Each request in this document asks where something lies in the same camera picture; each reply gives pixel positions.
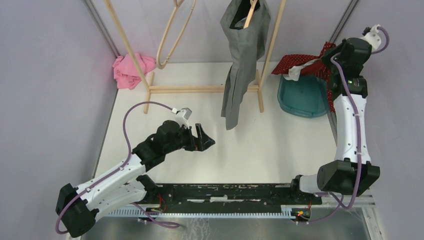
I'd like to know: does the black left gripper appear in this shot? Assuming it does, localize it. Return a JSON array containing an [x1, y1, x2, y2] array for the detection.
[[164, 123, 215, 154]]

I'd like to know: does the red polka dot cloth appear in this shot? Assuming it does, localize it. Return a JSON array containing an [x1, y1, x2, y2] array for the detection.
[[271, 42, 336, 112]]

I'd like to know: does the grey pleated skirt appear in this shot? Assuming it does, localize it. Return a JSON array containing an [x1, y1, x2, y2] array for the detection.
[[220, 0, 271, 130]]

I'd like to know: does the wooden clothes hanger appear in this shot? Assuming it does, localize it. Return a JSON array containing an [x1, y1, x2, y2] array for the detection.
[[243, 0, 258, 29]]

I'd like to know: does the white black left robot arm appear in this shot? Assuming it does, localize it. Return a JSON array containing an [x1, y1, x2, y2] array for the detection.
[[55, 120, 216, 238]]

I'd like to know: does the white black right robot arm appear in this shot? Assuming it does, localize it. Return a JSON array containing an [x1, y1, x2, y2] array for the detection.
[[288, 36, 382, 204]]

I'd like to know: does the teal plastic basket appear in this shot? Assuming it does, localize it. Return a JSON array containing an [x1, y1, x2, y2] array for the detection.
[[277, 75, 330, 118]]

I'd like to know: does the wooden clothes rack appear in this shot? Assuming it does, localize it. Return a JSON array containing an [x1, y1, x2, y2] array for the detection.
[[103, 0, 286, 114]]

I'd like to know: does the pink cloth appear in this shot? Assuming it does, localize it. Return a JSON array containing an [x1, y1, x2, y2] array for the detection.
[[112, 52, 156, 90]]

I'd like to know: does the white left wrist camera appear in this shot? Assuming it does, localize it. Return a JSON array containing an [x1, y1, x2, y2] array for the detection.
[[171, 107, 192, 129]]

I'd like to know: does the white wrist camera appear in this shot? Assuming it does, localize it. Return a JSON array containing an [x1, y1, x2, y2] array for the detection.
[[171, 107, 192, 129], [360, 24, 382, 51]]

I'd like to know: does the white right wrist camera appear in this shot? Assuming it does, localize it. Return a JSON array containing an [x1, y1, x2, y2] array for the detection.
[[360, 24, 382, 51]]

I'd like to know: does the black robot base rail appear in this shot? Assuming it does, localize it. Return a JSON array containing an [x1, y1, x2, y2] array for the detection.
[[138, 183, 322, 214]]

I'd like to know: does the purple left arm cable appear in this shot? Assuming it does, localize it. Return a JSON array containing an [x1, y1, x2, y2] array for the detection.
[[54, 100, 181, 235]]

